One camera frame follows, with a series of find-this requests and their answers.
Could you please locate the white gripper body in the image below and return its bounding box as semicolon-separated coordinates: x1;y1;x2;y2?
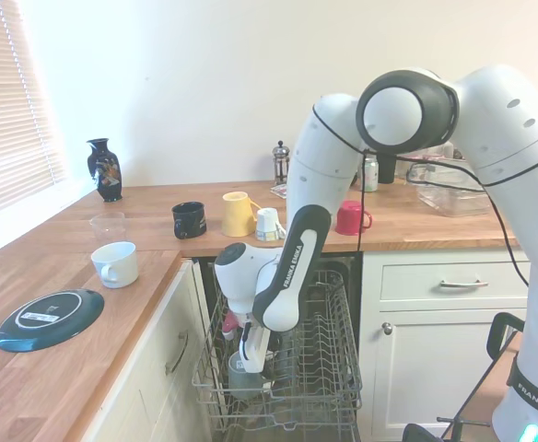
239;323;273;375

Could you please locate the grey ceramic mug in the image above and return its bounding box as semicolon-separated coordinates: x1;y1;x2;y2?
227;350;266;401

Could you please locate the built-in dishwasher body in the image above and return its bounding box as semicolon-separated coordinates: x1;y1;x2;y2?
190;250;365;442

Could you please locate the yellow mug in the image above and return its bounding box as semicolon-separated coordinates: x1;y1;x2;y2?
221;191;263;238

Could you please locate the black mug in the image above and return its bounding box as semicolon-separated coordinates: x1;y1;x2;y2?
171;201;208;240

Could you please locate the red mug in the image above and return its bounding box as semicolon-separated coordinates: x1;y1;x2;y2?
333;200;374;237

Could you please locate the pink item in rack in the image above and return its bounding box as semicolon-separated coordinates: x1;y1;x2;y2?
221;310;242;342

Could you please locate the white cabinet with drawers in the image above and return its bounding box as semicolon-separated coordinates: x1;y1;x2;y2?
73;257;215;442

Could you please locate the small white printed cup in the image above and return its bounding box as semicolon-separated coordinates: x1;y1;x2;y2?
254;207;288;243

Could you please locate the white wide cup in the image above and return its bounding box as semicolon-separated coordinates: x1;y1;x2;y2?
90;240;140;290

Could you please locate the white cabinet with round knob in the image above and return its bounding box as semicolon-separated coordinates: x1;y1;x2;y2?
360;250;532;442

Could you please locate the glass French press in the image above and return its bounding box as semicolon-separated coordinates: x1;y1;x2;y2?
271;140;292;185

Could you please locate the clear glass bowl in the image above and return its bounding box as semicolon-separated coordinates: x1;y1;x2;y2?
88;212;127;244

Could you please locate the dark teal plate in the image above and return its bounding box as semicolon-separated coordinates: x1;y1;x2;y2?
0;288;106;355

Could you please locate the green white drink can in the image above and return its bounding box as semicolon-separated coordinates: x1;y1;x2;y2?
363;156;380;192

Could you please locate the black shaker bottle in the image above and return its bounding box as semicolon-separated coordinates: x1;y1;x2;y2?
379;156;397;184

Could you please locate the black painted vase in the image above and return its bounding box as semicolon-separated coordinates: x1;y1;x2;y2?
87;137;124;204

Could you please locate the black clamp stand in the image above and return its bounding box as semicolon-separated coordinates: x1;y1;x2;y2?
402;311;526;442

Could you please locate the clear plastic lidded container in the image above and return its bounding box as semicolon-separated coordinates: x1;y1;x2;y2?
406;160;491;217

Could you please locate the beige venetian blind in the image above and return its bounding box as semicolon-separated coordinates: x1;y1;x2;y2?
0;0;70;222

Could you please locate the silver drawer handle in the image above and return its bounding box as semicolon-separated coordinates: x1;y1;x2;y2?
439;278;490;289
165;330;190;374

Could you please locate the grey wire upper dish rack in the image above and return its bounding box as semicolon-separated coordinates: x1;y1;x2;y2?
190;269;363;418

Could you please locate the grey wire dish rack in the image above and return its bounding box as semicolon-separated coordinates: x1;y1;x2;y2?
190;269;363;418
211;404;362;442

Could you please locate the grey wire lower dish rack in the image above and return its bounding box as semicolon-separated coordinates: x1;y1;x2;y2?
211;404;362;442

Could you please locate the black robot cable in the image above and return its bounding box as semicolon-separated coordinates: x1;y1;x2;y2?
312;104;538;286

